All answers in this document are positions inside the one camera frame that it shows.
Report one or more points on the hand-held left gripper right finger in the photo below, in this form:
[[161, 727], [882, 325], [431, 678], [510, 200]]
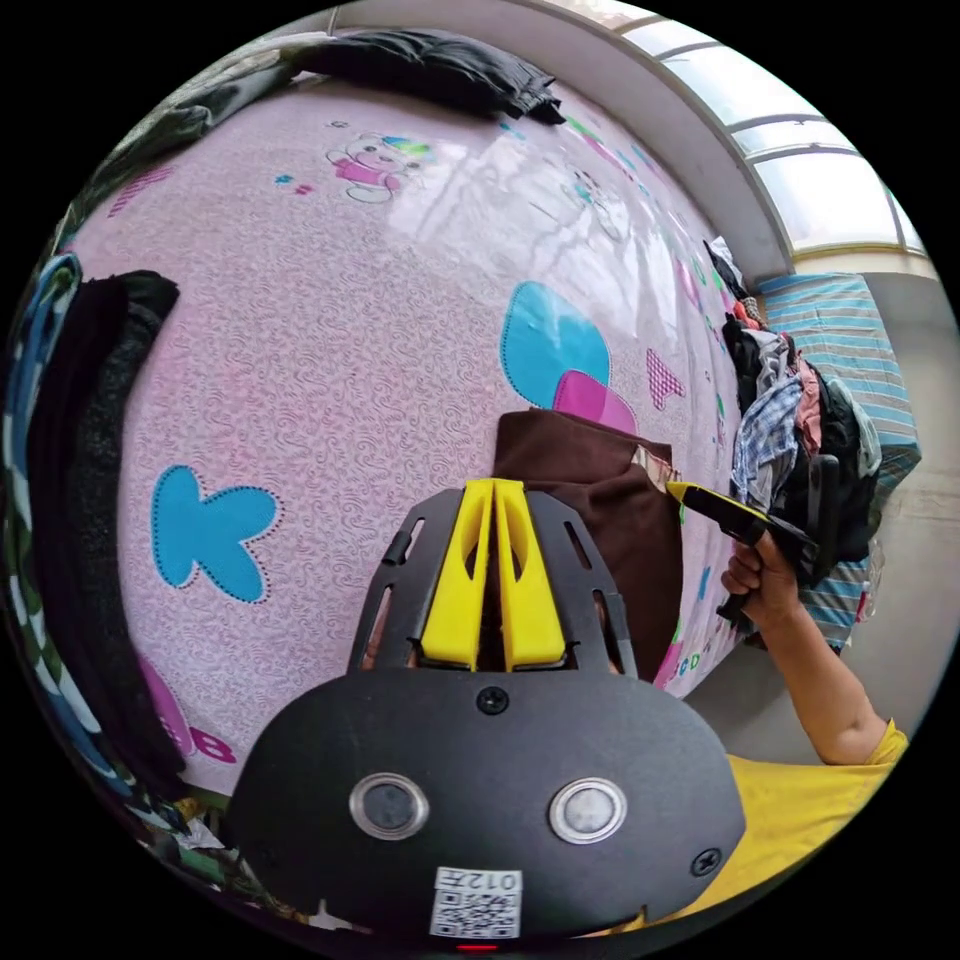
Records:
[[534, 600]]

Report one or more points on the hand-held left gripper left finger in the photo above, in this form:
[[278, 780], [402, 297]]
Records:
[[450, 600]]

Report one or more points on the brown long-sleeved shirt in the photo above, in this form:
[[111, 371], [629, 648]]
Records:
[[600, 510]]

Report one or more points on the person's right forearm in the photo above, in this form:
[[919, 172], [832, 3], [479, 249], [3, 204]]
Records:
[[825, 690]]

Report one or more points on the person's right hand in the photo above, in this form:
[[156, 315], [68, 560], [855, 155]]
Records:
[[772, 585]]

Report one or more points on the pile of mixed clothes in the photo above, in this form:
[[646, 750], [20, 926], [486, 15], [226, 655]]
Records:
[[787, 405]]

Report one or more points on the bed with pink printed sheet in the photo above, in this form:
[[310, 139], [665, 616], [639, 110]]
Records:
[[360, 360]]

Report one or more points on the person's body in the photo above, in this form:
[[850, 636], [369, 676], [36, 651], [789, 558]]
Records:
[[795, 825]]

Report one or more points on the window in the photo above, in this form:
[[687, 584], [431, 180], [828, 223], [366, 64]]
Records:
[[810, 150]]

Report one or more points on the stack of dark folded clothes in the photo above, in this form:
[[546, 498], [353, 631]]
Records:
[[97, 480]]

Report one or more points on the blue patterned blanket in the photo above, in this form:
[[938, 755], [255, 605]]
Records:
[[34, 390]]

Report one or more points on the black folded garment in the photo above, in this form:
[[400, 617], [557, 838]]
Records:
[[442, 67]]

